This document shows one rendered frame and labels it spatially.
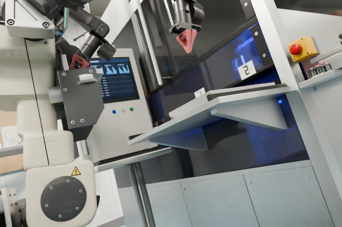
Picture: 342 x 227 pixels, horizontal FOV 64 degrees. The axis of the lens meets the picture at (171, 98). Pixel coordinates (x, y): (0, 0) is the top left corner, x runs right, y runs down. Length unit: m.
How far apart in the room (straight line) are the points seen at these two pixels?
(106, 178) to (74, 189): 3.62
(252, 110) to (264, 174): 0.36
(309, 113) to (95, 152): 1.13
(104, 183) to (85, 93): 3.62
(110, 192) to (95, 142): 2.74
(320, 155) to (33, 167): 0.93
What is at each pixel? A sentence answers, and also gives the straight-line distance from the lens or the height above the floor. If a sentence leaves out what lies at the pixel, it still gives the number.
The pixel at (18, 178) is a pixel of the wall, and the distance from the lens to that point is 4.05.
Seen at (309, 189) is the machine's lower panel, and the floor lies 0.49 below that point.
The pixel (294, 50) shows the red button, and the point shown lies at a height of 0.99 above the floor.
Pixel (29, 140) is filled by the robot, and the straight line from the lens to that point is 0.77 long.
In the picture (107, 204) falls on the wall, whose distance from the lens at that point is 4.36.
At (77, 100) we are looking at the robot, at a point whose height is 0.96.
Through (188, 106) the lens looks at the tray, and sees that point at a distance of 0.98.
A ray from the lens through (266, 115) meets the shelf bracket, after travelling 1.10.
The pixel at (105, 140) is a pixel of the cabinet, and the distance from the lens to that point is 1.69.
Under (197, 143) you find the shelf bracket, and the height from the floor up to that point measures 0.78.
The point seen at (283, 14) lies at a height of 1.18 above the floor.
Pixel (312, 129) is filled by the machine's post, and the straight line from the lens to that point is 1.13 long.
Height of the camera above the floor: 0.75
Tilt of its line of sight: 12 degrees up
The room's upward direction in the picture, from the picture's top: 16 degrees counter-clockwise
